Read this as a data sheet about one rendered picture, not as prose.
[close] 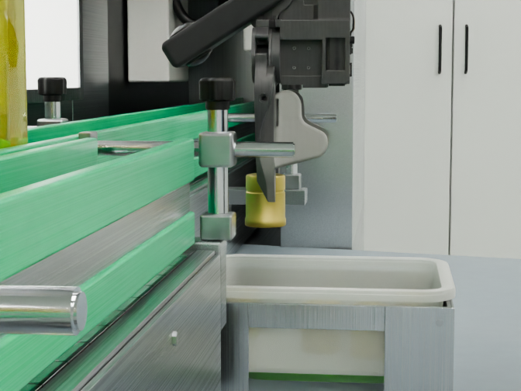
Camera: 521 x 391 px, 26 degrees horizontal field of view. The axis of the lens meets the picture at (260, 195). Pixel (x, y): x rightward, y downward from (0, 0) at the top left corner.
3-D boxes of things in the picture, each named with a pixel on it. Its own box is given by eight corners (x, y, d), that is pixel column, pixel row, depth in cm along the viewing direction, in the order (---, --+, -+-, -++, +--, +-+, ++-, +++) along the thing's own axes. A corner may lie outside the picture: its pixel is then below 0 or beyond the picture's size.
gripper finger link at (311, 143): (326, 201, 92) (328, 88, 92) (253, 200, 92) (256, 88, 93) (327, 202, 95) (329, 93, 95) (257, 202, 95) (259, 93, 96)
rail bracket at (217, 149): (88, 233, 91) (86, 77, 90) (296, 237, 89) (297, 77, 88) (78, 238, 88) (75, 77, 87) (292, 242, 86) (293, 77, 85)
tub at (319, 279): (212, 340, 110) (212, 252, 109) (445, 347, 107) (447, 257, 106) (179, 389, 93) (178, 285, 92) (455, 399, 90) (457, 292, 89)
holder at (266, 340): (159, 344, 110) (158, 265, 110) (443, 352, 107) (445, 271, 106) (117, 392, 94) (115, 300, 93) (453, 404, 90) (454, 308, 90)
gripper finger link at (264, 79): (272, 140, 91) (274, 31, 91) (253, 140, 91) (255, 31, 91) (276, 145, 96) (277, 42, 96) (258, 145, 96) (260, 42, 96)
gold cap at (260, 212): (287, 222, 99) (287, 172, 99) (284, 228, 96) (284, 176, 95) (246, 222, 99) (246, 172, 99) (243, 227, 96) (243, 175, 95)
